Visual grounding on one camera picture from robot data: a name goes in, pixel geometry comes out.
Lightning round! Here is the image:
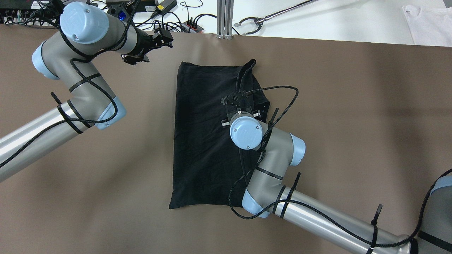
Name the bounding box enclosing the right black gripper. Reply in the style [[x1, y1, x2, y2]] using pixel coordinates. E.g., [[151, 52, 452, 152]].
[[227, 108, 263, 122]]

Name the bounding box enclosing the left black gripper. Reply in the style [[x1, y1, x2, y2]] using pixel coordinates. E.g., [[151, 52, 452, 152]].
[[122, 28, 174, 66]]

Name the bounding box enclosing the black graphic t-shirt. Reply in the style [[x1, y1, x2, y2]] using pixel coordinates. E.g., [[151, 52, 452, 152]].
[[168, 59, 261, 209]]

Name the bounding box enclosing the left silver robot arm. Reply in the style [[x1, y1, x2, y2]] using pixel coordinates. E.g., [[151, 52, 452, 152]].
[[1, 1, 174, 181]]

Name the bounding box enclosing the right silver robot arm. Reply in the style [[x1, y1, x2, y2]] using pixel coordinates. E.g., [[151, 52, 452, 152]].
[[248, 108, 451, 254]]

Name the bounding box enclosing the black power adapter yellow label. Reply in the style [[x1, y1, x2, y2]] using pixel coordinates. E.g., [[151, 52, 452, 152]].
[[150, 0, 177, 19]]

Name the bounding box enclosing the orange black usb hub far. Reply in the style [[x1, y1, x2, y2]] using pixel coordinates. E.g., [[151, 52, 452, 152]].
[[182, 20, 205, 33]]

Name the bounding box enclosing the long reach grabber tool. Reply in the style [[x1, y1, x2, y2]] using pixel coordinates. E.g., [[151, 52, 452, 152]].
[[233, 0, 318, 36]]

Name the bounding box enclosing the white folded garment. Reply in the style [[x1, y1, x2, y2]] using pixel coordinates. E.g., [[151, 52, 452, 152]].
[[402, 5, 452, 47]]

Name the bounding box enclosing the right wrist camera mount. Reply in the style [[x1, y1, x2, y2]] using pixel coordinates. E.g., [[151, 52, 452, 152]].
[[220, 92, 249, 109]]

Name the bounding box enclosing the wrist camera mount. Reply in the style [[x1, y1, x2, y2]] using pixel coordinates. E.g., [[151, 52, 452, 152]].
[[220, 92, 249, 109], [106, 0, 135, 22]]

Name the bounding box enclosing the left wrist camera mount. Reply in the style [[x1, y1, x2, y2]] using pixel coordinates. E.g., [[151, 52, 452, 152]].
[[106, 0, 135, 22]]

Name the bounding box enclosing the aluminium frame post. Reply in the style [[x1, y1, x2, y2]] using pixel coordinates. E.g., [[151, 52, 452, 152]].
[[216, 0, 234, 40]]

